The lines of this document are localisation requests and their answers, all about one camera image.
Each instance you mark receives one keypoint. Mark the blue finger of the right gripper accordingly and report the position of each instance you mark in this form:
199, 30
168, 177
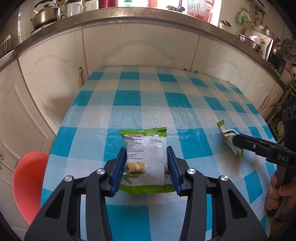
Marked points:
241, 140
259, 147

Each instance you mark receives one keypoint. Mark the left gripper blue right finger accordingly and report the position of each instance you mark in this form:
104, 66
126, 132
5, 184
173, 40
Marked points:
176, 174

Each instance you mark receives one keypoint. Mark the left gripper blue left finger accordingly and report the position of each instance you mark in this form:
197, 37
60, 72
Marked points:
116, 172

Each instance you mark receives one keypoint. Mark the green white wrapper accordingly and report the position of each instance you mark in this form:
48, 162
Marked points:
229, 134

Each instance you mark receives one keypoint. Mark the green white snack packet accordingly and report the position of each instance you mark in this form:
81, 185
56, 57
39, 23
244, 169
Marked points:
146, 168

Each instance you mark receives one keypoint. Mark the pink plastic trash bucket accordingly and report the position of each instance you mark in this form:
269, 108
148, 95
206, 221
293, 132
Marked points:
27, 183

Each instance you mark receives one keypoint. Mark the person's right hand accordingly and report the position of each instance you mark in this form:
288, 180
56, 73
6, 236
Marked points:
274, 193

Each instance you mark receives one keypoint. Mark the blue white checkered tablecloth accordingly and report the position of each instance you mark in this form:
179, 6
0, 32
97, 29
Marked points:
146, 110

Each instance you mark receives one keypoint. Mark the steel bowl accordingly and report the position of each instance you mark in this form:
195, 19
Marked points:
250, 43

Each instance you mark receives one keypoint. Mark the red plastic basket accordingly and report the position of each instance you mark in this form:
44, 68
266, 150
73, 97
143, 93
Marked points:
200, 9

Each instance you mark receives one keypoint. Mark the white mug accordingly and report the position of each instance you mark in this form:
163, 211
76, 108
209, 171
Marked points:
74, 8

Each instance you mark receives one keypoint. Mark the steel kettle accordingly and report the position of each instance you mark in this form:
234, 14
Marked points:
46, 12

